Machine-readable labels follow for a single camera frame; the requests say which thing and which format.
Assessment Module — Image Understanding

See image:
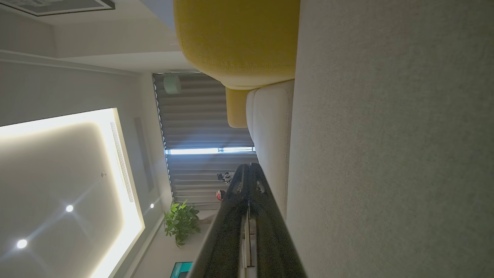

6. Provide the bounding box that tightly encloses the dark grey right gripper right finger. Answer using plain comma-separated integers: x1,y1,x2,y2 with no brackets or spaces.
249,163,307,278

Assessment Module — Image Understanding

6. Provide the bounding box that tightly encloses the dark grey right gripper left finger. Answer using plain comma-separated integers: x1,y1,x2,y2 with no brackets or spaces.
187,164,249,278

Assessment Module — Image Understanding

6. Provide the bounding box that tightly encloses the green potted plant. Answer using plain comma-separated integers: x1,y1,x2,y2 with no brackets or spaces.
164,199,201,248

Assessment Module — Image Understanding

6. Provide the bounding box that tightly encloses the wheeled robot with red head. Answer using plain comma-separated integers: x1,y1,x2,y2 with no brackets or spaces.
215,170,237,203

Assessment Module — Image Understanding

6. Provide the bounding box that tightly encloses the long cream sofa seat cushion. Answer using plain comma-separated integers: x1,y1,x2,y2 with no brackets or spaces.
245,79,295,219

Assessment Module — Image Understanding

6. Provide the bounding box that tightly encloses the long linear ceiling vent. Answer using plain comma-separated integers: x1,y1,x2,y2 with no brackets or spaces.
110,121,135,203

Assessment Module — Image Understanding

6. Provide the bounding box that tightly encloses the small yellow sofa back cushion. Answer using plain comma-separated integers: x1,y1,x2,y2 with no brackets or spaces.
225,87,251,128

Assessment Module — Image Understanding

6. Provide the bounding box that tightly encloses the large yellow sofa back cushion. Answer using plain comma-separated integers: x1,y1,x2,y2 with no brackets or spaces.
173,0,301,90

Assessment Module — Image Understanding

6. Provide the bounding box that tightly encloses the ceiling air conditioner panel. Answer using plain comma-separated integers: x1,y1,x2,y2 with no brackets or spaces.
0,0,116,17

